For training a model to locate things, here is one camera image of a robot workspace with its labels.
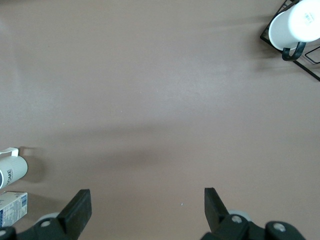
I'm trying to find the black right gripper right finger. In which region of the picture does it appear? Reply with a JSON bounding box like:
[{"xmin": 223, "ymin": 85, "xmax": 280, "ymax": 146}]
[{"xmin": 200, "ymin": 187, "xmax": 306, "ymax": 240}]

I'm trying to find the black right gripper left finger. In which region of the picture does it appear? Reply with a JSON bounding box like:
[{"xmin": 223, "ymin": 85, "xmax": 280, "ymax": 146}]
[{"xmin": 0, "ymin": 188, "xmax": 93, "ymax": 240}]

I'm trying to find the blue white milk carton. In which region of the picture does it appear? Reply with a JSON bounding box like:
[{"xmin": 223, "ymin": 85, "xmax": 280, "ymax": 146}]
[{"xmin": 0, "ymin": 190, "xmax": 29, "ymax": 228}]

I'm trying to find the ribbed cream mug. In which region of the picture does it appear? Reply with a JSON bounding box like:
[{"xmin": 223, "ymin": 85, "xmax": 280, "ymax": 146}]
[{"xmin": 0, "ymin": 147, "xmax": 29, "ymax": 189}]

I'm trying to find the black wire rack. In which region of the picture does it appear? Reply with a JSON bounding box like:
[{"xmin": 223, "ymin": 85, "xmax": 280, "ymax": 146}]
[{"xmin": 259, "ymin": 0, "xmax": 320, "ymax": 82}]

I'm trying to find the white mug with black handle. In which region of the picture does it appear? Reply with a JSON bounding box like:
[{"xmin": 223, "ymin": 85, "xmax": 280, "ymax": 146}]
[{"xmin": 267, "ymin": 0, "xmax": 320, "ymax": 62}]

